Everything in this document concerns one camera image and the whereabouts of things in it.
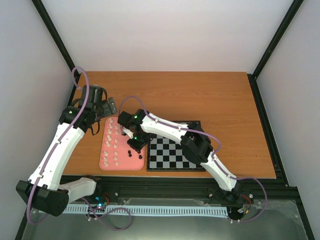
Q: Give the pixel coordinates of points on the black aluminium frame rail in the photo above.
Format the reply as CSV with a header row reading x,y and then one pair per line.
x,y
117,188

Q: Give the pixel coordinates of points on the light blue slotted cable duct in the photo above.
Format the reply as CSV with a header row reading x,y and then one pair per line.
x,y
151,211

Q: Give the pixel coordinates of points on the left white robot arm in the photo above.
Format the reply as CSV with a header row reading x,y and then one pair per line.
x,y
43,190

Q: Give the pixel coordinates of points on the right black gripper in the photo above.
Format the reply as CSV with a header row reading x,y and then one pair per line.
x,y
138,147

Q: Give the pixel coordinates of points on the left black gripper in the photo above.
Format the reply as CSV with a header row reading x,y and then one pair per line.
x,y
107,110

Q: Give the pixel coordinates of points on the pink plastic tray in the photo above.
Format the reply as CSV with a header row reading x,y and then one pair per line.
x,y
115,150

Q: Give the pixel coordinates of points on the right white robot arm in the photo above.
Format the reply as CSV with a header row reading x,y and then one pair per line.
x,y
195,143

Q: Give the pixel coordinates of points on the black white chessboard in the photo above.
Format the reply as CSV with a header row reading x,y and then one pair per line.
x,y
165,155

